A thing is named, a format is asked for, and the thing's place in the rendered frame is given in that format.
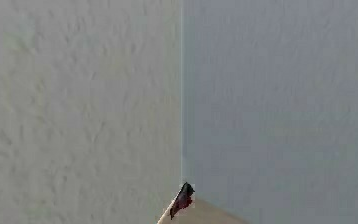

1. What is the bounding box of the dark red crumpled cloth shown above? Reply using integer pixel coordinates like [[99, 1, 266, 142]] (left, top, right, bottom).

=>
[[169, 181, 196, 220]]

